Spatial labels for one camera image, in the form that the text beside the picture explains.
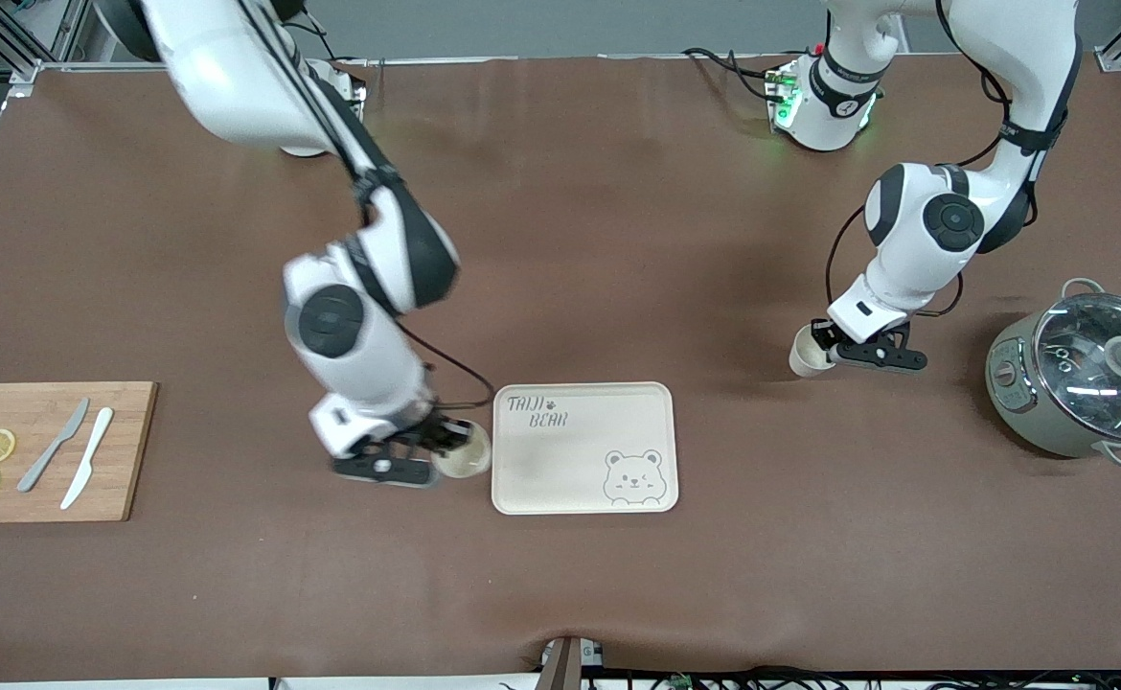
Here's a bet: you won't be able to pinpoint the white IKEA cup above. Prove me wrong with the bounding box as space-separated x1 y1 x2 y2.
788 324 840 379
431 419 493 480

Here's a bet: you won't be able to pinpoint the cream bear print tray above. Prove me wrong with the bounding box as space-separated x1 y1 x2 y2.
491 381 680 517

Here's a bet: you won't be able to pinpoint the grey-green electric cooking pot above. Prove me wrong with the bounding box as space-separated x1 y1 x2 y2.
984 277 1121 470

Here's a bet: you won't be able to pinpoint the glass pot lid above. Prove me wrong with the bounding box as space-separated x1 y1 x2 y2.
1032 291 1121 445

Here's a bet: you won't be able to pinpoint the bamboo cutting board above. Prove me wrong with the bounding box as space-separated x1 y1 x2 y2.
0 380 159 524

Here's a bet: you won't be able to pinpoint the white plastic knife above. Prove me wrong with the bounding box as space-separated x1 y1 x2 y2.
59 406 115 511

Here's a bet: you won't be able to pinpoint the grey plastic knife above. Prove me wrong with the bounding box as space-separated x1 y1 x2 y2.
16 397 91 495

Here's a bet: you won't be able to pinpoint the table edge camera mount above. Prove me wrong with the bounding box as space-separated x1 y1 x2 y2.
536 634 609 690

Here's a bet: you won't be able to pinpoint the black arm base cables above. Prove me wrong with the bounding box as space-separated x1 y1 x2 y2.
681 46 784 104

